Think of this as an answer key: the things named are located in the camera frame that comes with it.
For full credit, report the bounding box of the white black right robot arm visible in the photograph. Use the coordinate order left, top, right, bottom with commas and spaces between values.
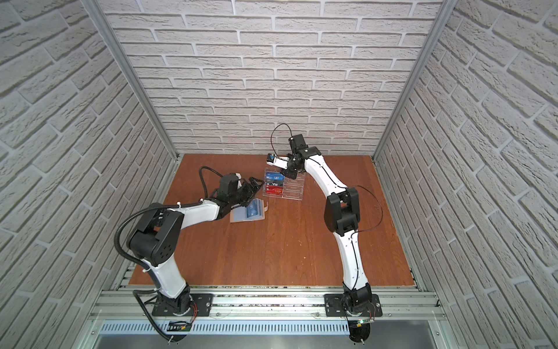
283, 147, 372, 313

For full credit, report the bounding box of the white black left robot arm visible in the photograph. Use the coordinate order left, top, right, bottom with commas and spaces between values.
126, 173, 264, 301

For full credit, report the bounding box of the red VIP card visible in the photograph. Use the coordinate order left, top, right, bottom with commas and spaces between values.
264, 186, 283, 196

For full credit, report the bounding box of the clear acrylic card organizer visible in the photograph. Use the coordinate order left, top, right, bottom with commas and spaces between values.
263, 167, 305, 201

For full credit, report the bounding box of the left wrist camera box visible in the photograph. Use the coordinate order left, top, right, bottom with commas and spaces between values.
217, 173, 241, 196

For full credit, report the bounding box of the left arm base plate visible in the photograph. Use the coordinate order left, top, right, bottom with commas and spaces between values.
151, 292, 214, 317

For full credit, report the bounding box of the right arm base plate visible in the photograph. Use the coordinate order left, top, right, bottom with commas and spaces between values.
324, 294, 383, 318

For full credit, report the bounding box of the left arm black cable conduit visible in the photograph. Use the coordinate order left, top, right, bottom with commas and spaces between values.
112, 165, 225, 343

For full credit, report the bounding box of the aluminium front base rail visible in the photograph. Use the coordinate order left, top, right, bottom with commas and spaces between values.
90, 286, 446, 335

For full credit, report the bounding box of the aluminium right frame rail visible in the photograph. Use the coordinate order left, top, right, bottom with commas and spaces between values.
371, 0, 458, 161

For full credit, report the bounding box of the aluminium frame rail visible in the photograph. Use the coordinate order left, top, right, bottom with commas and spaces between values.
371, 0, 458, 161
82, 0, 180, 161

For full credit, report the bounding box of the aluminium left frame rail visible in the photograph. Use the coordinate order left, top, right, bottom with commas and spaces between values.
82, 0, 180, 161

